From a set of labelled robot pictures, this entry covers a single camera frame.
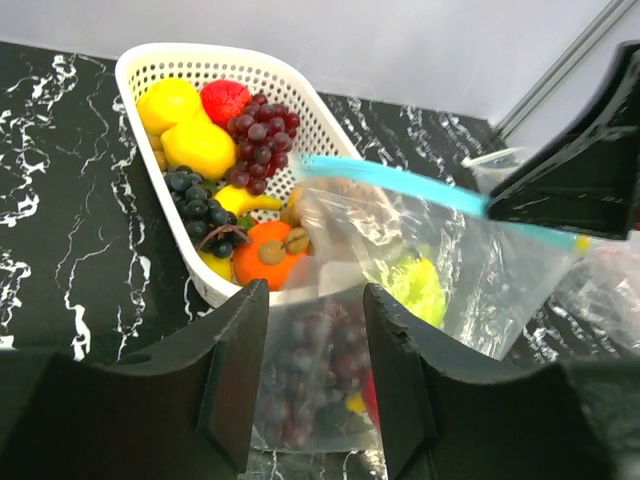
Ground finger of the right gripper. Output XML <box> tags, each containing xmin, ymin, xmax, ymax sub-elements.
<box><xmin>487</xmin><ymin>41</ymin><xmax>639</xmax><ymax>240</ymax></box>

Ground white perforated plastic basket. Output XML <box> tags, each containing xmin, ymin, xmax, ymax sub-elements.
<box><xmin>115</xmin><ymin>43</ymin><xmax>362</xmax><ymax>307</ymax></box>

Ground crumpled clear plastic bag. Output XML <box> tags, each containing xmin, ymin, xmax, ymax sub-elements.
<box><xmin>553</xmin><ymin>232</ymin><xmax>639</xmax><ymax>354</ymax></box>

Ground dark purple grape bunch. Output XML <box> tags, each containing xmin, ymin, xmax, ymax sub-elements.
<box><xmin>164</xmin><ymin>166</ymin><xmax>251</xmax><ymax>259</ymax></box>

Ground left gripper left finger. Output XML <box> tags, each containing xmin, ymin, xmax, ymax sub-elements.
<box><xmin>1</xmin><ymin>280</ymin><xmax>269</xmax><ymax>479</ymax></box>

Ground yellow lemon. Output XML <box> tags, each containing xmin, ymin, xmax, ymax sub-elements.
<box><xmin>160</xmin><ymin>119</ymin><xmax>236</xmax><ymax>180</ymax></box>

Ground yellow pear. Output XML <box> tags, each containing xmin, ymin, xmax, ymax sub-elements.
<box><xmin>345</xmin><ymin>392</ymin><xmax>367</xmax><ymax>415</ymax></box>

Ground red strawberry fruit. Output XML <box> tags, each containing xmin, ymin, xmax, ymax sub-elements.
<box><xmin>200</xmin><ymin>79</ymin><xmax>252</xmax><ymax>128</ymax></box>

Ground brown walnuts cluster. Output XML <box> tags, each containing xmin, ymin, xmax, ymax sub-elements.
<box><xmin>236</xmin><ymin>178</ymin><xmax>391</xmax><ymax>274</ymax></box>

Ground yellow banana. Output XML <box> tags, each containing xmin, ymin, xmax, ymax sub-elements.
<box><xmin>214</xmin><ymin>185</ymin><xmax>282</xmax><ymax>216</ymax></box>

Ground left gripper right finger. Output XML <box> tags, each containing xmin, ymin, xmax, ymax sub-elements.
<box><xmin>363</xmin><ymin>284</ymin><xmax>639</xmax><ymax>479</ymax></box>

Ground clear zip top bag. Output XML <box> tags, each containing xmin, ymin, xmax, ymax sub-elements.
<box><xmin>249</xmin><ymin>153</ymin><xmax>594</xmax><ymax>455</ymax></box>

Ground orange fruit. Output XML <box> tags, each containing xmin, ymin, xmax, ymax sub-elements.
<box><xmin>232</xmin><ymin>221</ymin><xmax>311</xmax><ymax>291</ymax></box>

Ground red grape bunch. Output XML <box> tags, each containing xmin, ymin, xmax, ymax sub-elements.
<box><xmin>226</xmin><ymin>93</ymin><xmax>301</xmax><ymax>195</ymax></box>
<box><xmin>252</xmin><ymin>298</ymin><xmax>375</xmax><ymax>453</ymax></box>

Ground red apple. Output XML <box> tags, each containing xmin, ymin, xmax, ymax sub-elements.
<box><xmin>361</xmin><ymin>385</ymin><xmax>380</xmax><ymax>428</ymax></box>

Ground green pear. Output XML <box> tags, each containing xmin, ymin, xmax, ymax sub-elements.
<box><xmin>380</xmin><ymin>258</ymin><xmax>447</xmax><ymax>328</ymax></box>

